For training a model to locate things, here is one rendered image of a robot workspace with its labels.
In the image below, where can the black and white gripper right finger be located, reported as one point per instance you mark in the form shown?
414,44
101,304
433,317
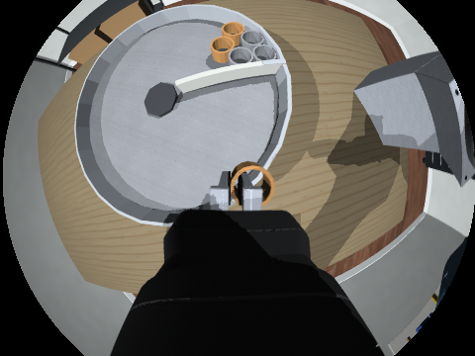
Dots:
249,196

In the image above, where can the bronze bushing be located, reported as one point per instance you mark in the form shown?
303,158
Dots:
267,184
222,42
233,28

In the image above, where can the grey metal ring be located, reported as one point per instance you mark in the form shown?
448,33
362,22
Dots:
253,37
263,50
240,52

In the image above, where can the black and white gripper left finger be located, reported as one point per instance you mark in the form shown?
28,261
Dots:
220,196

